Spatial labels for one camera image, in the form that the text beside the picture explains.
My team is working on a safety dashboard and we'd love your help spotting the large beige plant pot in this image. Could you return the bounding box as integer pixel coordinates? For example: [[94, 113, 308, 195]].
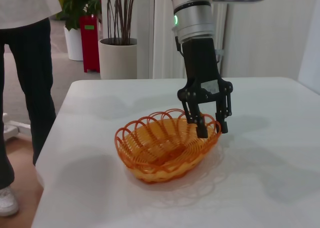
[[98, 37, 138, 80]]

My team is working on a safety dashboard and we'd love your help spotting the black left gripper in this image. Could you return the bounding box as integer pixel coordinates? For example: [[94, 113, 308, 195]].
[[176, 37, 235, 139]]

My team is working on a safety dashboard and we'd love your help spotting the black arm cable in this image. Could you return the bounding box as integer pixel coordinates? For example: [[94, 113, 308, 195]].
[[173, 26, 185, 57]]

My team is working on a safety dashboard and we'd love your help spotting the green leafy plant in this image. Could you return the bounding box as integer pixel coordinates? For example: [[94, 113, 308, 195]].
[[54, 0, 102, 32]]

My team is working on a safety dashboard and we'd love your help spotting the red box stand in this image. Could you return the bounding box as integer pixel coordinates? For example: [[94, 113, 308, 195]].
[[79, 15, 102, 73]]

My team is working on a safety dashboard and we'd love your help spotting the bare stemmed plant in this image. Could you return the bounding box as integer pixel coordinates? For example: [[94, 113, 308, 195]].
[[99, 0, 137, 40]]

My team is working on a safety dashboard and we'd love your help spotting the orange wire basket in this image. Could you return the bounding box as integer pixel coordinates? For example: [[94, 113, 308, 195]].
[[114, 109, 223, 183]]

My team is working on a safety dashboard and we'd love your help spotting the white plant pot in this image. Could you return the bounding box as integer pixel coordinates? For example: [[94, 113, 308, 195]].
[[63, 25, 85, 62]]

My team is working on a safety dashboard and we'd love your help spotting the white floor stand base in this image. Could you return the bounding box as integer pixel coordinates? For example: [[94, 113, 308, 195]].
[[1, 112, 20, 144]]

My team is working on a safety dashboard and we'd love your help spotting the person in dark trousers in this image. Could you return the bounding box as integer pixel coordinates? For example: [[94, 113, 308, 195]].
[[0, 0, 63, 217]]

